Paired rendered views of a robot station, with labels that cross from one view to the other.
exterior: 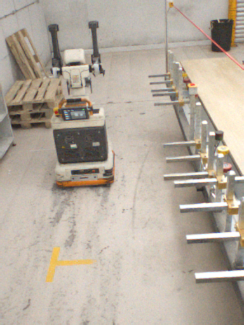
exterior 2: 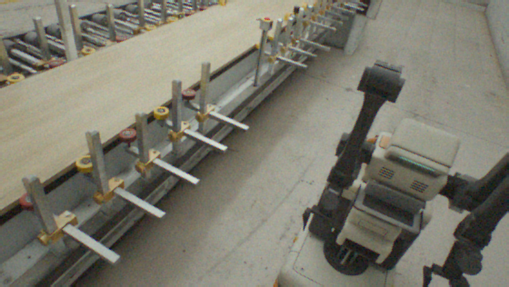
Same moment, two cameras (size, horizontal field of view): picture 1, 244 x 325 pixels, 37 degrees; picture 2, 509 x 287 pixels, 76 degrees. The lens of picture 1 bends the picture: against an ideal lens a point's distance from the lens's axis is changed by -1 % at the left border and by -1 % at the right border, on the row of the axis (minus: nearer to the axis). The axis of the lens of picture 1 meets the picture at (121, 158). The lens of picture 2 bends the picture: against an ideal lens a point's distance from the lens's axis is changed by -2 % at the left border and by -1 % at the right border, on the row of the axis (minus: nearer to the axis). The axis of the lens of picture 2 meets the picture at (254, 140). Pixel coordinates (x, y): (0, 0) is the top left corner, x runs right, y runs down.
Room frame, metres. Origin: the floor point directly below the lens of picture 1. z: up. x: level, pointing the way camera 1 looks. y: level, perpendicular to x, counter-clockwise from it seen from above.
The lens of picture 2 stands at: (5.07, 0.13, 1.97)
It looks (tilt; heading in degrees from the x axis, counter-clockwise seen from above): 38 degrees down; 198
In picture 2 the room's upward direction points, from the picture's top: 11 degrees clockwise
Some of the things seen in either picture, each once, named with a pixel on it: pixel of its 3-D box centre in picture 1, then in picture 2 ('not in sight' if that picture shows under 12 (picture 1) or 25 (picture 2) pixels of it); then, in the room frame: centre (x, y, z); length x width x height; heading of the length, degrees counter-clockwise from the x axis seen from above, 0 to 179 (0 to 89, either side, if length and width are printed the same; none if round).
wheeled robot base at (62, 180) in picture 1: (86, 162); (339, 264); (3.72, 0.40, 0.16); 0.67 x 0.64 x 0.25; 178
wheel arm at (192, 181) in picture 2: (169, 89); (160, 165); (4.12, -0.63, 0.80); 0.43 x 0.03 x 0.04; 87
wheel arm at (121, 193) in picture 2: (167, 82); (123, 194); (4.37, -0.64, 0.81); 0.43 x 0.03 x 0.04; 87
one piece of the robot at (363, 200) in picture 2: (79, 84); (384, 211); (4.01, 0.39, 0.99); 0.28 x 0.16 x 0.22; 88
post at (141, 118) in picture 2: (174, 82); (144, 153); (4.15, -0.70, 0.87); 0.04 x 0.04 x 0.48; 87
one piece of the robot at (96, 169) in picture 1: (85, 171); not in sight; (3.39, 0.39, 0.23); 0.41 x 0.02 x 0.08; 88
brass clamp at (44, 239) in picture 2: not in sight; (57, 229); (4.63, -0.72, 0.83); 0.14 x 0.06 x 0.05; 177
